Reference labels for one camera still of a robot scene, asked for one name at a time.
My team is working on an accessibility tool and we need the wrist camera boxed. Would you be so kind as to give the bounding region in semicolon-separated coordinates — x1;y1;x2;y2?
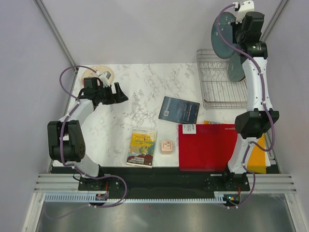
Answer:
234;0;254;24
97;71;114;87

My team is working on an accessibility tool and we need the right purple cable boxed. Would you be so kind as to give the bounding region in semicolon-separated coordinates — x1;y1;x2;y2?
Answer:
215;2;277;209

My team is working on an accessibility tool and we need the grey-green plate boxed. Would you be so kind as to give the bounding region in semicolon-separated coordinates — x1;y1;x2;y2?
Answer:
227;53;245;82

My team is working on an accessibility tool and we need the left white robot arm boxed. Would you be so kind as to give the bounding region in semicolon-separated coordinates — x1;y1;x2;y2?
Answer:
47;77;128;190

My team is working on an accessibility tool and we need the orange folder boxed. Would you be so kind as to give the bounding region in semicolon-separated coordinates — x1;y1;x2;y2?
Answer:
247;145;267;174

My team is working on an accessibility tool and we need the white slotted cable duct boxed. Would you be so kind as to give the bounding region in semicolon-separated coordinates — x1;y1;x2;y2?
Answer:
44;192;237;203

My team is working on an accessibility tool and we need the metal wire dish rack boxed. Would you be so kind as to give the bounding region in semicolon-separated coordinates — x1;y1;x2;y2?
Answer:
197;49;248;109

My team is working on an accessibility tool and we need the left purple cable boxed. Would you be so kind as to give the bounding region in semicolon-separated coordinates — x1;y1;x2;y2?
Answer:
42;65;127;220

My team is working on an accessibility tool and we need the red folder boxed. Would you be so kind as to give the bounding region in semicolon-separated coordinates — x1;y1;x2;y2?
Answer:
178;124;237;172

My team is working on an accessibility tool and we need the dark teal speckled plate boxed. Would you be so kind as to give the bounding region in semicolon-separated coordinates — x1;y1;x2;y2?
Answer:
211;12;236;59

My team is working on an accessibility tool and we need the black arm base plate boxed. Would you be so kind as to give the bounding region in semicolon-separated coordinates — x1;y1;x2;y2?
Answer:
78;172;251;192

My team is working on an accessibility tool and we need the white label card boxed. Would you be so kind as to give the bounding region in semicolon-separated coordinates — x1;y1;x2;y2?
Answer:
183;124;197;134

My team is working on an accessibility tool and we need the dark blue booklet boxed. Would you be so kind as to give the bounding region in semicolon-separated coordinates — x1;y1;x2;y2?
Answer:
158;96;200;124

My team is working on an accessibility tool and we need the pink and cream plate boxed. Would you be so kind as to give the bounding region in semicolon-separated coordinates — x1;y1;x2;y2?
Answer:
82;65;114;86

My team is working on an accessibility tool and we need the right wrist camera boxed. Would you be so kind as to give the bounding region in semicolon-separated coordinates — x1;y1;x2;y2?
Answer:
234;0;254;24

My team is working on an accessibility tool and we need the yellow paperback book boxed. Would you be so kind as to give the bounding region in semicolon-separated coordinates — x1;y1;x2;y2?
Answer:
126;129;157;168

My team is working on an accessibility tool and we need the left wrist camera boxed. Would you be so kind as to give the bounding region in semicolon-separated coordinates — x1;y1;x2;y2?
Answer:
97;71;114;87

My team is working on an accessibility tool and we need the small pink box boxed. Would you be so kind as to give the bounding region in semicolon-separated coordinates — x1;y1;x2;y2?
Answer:
160;140;173;155

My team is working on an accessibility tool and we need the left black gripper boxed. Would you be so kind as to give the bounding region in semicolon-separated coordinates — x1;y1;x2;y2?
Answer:
95;83;128;105

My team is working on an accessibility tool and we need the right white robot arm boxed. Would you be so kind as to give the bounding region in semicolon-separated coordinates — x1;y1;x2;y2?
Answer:
221;10;280;190

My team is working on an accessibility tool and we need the purple cable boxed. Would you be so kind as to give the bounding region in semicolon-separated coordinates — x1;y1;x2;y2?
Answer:
42;65;127;220
215;2;277;209

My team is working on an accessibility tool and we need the aluminium front frame rail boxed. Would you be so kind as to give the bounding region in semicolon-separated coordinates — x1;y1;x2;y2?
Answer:
34;174;296;193

